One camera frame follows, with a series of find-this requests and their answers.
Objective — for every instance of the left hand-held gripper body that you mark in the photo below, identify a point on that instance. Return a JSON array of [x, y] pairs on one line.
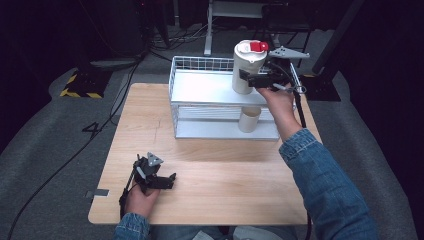
[[146, 171]]

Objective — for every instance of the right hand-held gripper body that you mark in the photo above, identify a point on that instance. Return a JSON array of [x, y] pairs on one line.
[[281, 71]]

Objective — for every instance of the person's left hand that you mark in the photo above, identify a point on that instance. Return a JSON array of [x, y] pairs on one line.
[[141, 202]]

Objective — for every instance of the person's right hand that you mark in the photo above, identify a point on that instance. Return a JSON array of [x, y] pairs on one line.
[[280, 105]]

